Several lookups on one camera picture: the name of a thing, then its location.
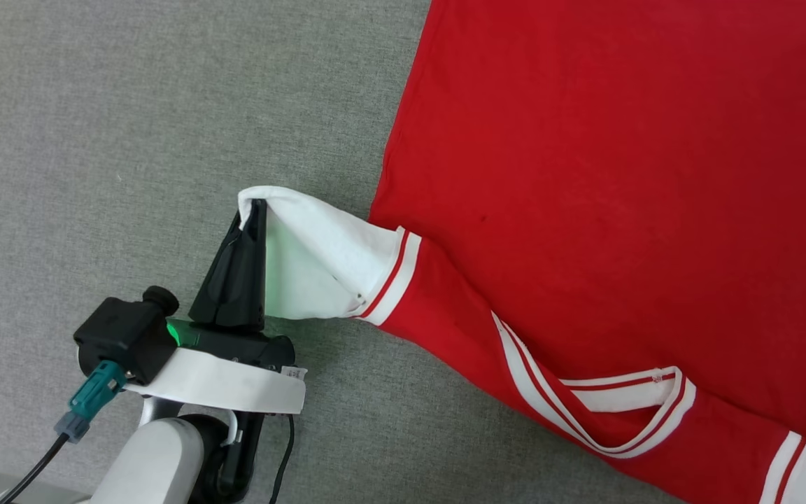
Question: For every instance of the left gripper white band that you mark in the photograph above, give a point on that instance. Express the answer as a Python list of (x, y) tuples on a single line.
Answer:
[(228, 381)]

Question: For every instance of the red garment with white stripes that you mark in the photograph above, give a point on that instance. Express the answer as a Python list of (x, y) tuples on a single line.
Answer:
[(585, 175)]

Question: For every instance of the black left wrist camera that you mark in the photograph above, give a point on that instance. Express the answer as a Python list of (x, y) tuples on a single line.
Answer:
[(123, 336)]

